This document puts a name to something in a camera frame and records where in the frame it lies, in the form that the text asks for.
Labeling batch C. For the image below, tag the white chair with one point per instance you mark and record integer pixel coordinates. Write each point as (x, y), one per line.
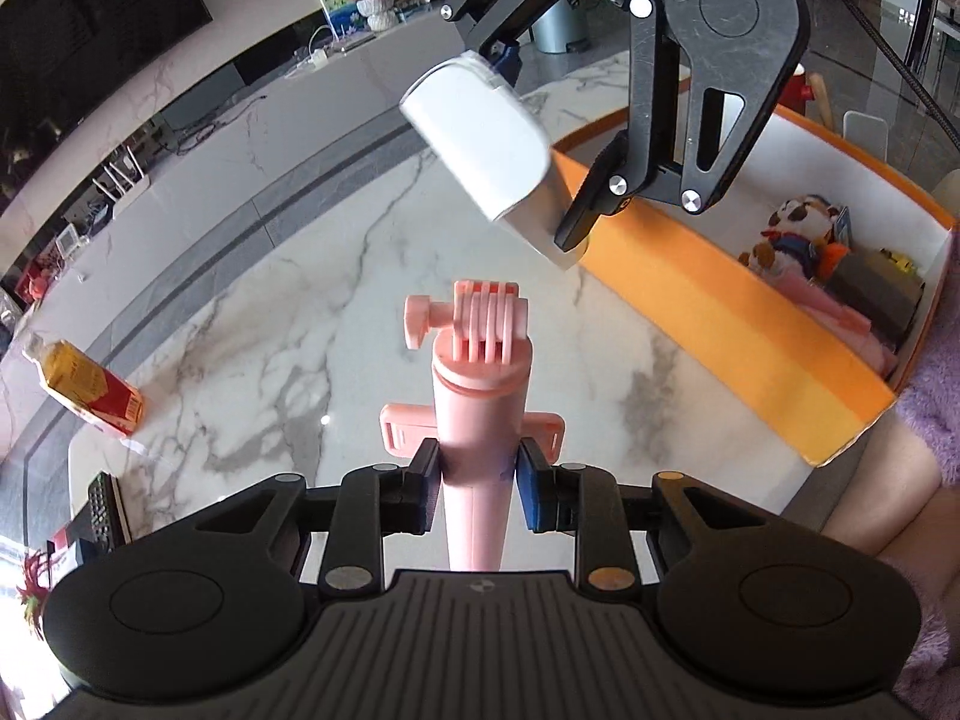
(864, 136)

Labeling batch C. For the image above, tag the bear plush white shirt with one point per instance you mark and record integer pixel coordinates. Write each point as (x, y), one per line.
(761, 255)

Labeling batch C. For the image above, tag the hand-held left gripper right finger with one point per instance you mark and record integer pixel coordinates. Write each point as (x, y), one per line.
(534, 487)

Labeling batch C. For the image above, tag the orange cardboard box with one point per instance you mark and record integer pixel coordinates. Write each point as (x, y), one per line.
(720, 315)

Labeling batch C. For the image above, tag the silver trash can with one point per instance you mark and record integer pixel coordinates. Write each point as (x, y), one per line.
(559, 26)

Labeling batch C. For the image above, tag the black television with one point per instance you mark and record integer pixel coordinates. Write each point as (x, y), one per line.
(82, 22)

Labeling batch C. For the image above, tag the black remote control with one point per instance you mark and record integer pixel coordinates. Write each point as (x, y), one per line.
(105, 510)

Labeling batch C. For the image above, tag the pink pouch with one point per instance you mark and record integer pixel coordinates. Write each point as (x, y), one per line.
(821, 307)

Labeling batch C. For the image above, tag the small white display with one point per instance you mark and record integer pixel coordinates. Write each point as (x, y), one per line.
(70, 238)

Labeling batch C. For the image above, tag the white router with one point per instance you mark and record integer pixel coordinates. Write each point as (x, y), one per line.
(120, 180)

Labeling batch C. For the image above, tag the picture calendar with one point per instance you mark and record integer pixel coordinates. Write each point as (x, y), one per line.
(337, 11)

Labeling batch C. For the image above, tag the red cup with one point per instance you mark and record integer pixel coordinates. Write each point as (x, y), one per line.
(796, 86)

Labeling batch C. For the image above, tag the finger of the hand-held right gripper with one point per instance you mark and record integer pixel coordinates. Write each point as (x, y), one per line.
(600, 195)
(511, 58)

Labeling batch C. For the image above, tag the small brown box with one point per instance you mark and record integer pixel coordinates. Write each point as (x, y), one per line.
(877, 292)

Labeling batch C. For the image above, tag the pink selfie stick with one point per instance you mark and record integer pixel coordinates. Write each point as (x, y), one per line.
(480, 405)

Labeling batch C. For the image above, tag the yellow red drink carton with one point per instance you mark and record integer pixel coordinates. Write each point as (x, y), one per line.
(86, 386)

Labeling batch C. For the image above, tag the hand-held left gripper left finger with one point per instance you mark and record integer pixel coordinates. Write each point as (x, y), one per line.
(424, 487)

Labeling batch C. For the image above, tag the person's leg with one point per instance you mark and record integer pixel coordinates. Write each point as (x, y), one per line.
(885, 487)

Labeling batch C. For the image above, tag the white rounded case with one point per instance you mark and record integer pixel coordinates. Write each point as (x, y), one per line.
(480, 135)

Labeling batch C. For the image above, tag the white power strip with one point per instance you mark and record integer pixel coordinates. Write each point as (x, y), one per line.
(319, 58)

